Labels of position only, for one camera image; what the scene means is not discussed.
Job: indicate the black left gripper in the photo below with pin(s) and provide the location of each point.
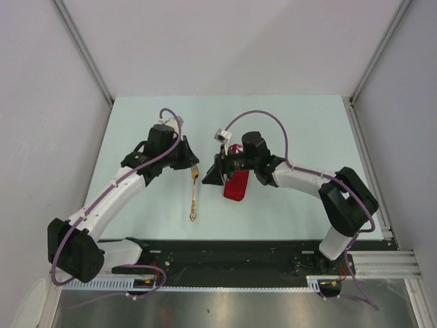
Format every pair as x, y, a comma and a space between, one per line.
188, 158

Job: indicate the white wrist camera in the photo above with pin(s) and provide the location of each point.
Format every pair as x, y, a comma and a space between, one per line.
224, 137
172, 121

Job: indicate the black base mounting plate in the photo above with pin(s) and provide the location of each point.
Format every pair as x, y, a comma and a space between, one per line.
241, 279

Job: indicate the aluminium frame post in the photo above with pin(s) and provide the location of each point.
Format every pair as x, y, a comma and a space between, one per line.
82, 49
383, 45

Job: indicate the left aluminium frame post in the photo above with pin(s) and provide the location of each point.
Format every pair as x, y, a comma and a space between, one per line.
82, 49

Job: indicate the red satin napkin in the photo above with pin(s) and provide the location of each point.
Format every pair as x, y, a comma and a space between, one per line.
236, 185

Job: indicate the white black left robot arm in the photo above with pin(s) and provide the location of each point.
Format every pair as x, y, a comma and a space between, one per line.
73, 244

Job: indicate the aluminium front rail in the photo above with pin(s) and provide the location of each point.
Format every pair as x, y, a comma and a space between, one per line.
373, 264

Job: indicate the right aluminium frame post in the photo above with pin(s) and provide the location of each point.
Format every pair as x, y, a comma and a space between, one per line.
383, 45

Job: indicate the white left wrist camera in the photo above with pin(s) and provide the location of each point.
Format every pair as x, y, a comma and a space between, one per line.
172, 121

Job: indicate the aluminium rail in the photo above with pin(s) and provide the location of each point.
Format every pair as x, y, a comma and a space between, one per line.
369, 169
373, 264

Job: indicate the aluminium right side rail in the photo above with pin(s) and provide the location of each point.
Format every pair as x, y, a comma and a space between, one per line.
369, 169

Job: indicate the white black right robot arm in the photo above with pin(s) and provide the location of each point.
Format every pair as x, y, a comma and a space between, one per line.
348, 203

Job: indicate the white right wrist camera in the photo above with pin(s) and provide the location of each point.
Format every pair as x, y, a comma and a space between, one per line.
224, 137

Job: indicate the white slotted cable duct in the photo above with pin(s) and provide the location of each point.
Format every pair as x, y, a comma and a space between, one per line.
127, 284

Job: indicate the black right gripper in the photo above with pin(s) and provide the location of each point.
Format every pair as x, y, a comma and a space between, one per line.
216, 175

